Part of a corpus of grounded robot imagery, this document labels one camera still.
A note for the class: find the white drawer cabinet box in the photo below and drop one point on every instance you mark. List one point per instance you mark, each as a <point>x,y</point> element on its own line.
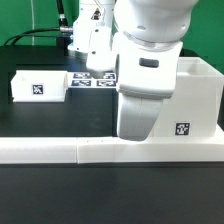
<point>193,109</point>

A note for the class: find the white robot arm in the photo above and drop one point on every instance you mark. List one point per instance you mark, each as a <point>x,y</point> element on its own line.
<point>140,41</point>

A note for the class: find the white L-shaped fence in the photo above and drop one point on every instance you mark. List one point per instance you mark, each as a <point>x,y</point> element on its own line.
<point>110,150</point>

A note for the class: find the fiducial marker sheet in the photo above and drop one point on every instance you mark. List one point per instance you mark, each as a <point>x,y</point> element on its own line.
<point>85,80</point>

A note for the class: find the white drawer tray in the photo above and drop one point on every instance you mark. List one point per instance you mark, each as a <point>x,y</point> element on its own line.
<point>39,86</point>

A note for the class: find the black cable connector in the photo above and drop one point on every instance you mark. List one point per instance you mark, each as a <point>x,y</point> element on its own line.
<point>62,20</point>

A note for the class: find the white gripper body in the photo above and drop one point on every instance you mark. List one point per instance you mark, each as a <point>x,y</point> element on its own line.
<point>145,77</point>

